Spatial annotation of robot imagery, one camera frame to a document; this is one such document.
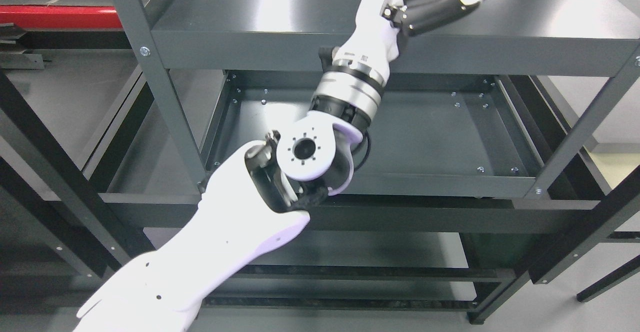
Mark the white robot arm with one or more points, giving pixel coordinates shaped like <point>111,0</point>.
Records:
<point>254,203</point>

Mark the grey metal shelf unit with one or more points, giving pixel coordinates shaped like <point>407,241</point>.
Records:
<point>419,155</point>

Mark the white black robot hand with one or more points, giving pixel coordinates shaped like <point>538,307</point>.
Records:
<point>383,26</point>

